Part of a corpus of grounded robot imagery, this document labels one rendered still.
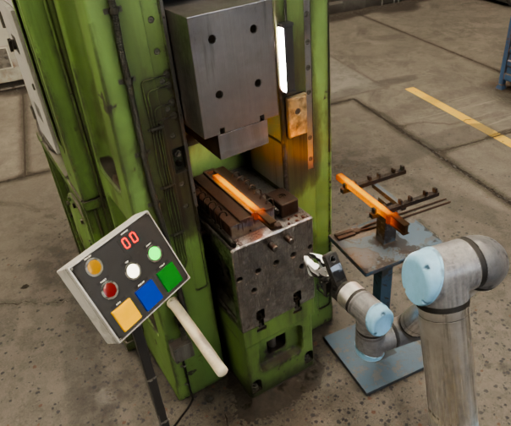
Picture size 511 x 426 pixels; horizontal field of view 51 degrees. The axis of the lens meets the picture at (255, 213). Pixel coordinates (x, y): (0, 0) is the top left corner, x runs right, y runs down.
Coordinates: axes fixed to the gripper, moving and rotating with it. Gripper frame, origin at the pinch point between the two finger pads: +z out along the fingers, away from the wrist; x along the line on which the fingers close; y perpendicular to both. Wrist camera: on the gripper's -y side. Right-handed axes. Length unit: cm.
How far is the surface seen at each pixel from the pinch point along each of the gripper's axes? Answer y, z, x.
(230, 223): 2.0, 35.8, -11.3
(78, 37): -65, 85, -39
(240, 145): -29.9, 33.9, -4.3
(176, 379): 84, 48, -43
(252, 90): -49, 34, 3
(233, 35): -68, 34, -2
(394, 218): -0.4, -1.9, 37.0
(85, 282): -15, 15, -70
